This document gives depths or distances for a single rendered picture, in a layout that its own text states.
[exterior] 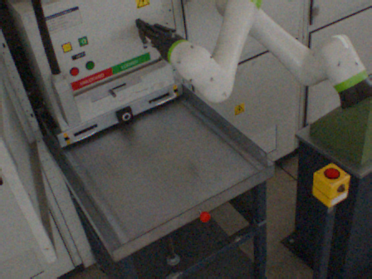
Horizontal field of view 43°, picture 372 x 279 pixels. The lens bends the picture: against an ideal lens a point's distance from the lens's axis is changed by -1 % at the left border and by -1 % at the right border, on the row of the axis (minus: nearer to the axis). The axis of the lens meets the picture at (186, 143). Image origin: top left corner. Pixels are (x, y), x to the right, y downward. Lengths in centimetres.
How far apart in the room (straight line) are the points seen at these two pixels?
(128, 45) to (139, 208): 60
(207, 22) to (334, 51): 57
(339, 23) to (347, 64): 87
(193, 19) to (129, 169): 70
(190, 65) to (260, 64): 98
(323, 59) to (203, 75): 54
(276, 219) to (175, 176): 106
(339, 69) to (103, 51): 84
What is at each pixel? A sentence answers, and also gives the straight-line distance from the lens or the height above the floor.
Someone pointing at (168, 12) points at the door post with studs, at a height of 116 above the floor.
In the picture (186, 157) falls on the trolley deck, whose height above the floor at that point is 85.
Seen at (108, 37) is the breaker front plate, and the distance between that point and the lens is 173.
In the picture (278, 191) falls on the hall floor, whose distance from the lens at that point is 272.
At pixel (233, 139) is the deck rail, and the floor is 85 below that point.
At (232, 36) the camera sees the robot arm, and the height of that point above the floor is 123.
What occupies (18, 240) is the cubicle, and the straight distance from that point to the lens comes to 222.
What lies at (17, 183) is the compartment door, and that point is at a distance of 128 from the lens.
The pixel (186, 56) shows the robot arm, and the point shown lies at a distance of 141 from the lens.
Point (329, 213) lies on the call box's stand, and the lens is 165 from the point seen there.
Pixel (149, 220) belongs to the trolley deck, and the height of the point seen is 85.
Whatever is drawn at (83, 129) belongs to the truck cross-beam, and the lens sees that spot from 184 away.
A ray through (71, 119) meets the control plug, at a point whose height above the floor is 103.
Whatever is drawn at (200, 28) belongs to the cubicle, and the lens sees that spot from 205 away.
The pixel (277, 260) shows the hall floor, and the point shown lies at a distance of 243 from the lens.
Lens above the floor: 197
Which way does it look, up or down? 40 degrees down
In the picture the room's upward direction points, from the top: 8 degrees counter-clockwise
